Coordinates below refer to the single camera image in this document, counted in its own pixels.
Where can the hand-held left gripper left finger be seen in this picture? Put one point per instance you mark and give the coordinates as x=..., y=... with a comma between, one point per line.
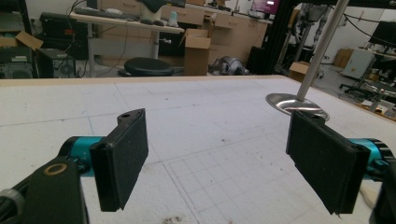
x=124, y=161

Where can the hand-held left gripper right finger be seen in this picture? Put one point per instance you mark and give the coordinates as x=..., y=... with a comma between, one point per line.
x=323, y=158

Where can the metal stool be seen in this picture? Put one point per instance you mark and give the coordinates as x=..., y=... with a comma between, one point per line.
x=381, y=90

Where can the small cardboard box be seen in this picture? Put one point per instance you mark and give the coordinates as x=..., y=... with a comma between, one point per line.
x=299, y=71

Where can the black round stool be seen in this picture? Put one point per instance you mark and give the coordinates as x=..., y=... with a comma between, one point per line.
x=148, y=67

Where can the white cabinet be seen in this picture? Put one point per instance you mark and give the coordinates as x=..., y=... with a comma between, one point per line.
x=358, y=63

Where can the brown cardboard box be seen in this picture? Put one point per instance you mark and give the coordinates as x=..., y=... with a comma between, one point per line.
x=342, y=57

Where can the metal stand with round base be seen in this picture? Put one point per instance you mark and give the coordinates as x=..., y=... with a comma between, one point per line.
x=323, y=40

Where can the black computer tower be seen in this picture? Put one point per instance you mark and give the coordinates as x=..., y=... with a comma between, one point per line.
x=54, y=63

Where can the tall open cardboard box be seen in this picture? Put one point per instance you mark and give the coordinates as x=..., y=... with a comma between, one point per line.
x=196, y=59

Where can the grey robot on floor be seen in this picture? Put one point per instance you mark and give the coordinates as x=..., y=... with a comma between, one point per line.
x=230, y=66

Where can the white desk with wooden top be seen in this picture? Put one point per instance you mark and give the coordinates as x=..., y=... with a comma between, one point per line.
x=124, y=22

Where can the black monitor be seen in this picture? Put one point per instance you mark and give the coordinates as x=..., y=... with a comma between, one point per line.
x=384, y=32

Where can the black equipment case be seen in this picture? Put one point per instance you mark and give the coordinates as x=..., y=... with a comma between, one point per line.
x=63, y=34

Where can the pale plastic bottle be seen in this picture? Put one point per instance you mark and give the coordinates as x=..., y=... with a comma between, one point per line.
x=173, y=19

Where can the black keyboard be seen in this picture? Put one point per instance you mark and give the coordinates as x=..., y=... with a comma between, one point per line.
x=99, y=13

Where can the flat open cardboard box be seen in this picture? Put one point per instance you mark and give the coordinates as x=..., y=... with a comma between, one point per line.
x=28, y=39

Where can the wooden cabinets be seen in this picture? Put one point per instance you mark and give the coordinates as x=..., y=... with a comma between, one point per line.
x=230, y=34

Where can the monitor with pink screen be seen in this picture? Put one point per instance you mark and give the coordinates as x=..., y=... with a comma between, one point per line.
x=264, y=6

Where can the black frame column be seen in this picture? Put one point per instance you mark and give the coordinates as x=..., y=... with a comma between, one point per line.
x=278, y=37

